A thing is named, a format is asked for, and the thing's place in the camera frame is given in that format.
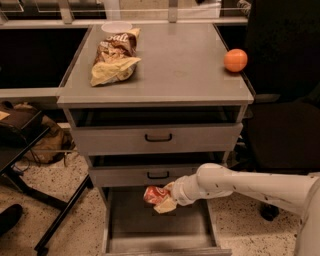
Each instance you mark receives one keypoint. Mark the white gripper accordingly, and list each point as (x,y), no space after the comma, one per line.
(179,190)

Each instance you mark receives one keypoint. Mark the red coke can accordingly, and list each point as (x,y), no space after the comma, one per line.
(155,195)

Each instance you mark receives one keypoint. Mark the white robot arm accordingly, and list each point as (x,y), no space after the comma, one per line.
(295,193)

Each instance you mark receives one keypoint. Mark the grey middle drawer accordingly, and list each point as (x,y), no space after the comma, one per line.
(146,169)

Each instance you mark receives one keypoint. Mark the grey drawer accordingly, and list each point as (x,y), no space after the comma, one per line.
(146,169)
(139,131)
(134,228)

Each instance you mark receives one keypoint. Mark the grey bottom drawer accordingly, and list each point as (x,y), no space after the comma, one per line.
(134,228)

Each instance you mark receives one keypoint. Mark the grey drawer cabinet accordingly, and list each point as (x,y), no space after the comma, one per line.
(181,68)

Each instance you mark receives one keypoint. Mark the grey top drawer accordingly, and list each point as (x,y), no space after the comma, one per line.
(139,131)

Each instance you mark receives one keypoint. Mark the brown chip bag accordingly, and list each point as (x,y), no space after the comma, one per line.
(116,58)

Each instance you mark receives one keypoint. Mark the orange fruit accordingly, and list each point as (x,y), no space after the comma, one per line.
(235,60)

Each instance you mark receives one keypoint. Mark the black shoe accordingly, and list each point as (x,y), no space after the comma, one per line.
(10,217)

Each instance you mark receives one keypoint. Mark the black office chair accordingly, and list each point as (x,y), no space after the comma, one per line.
(282,42)

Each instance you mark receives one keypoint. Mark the white plastic lid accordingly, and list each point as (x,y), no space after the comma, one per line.
(116,26)

